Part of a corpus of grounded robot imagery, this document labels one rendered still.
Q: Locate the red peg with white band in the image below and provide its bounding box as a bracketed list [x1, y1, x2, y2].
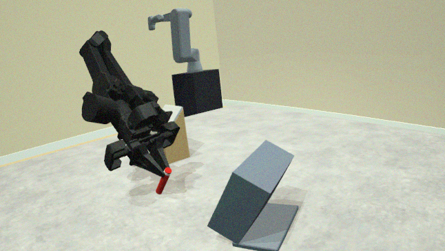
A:
[156, 167, 172, 194]

